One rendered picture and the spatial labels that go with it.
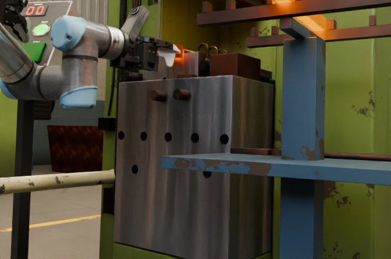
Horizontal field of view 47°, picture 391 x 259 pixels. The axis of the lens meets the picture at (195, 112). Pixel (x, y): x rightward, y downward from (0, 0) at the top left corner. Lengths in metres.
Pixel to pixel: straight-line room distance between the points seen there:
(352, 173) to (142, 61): 0.61
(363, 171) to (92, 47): 0.60
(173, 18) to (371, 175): 1.04
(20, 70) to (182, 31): 0.73
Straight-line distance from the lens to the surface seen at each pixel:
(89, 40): 0.97
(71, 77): 0.96
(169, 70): 1.24
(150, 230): 1.21
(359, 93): 1.13
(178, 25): 1.55
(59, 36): 0.97
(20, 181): 1.34
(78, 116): 10.62
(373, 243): 1.15
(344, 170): 0.65
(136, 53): 1.10
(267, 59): 1.63
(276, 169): 0.67
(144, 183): 1.21
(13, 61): 0.98
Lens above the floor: 0.78
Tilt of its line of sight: 3 degrees up
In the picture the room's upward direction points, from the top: 2 degrees clockwise
